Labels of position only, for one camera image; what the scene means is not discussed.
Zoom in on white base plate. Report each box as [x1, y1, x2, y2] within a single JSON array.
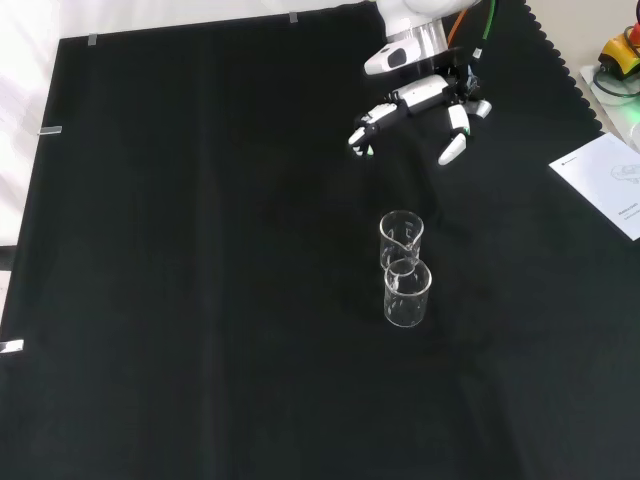
[[578, 62, 640, 151]]

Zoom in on green cable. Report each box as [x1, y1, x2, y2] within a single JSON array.
[[469, 0, 499, 61]]

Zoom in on white printed booklet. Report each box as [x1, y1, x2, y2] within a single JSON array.
[[548, 131, 640, 242]]

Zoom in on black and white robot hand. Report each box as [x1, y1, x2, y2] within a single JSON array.
[[347, 47, 494, 167]]

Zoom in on yellow stop button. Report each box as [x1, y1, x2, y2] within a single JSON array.
[[597, 22, 640, 81]]

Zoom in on black bench cloth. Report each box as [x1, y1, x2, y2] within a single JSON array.
[[0, 0, 640, 480]]

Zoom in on clear glass beaker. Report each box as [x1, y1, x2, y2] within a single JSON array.
[[378, 209, 425, 274], [382, 258, 433, 329]]

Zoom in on orange cable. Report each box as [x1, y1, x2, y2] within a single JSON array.
[[447, 7, 469, 46]]

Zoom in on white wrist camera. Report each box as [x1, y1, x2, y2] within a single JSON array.
[[363, 42, 409, 77]]

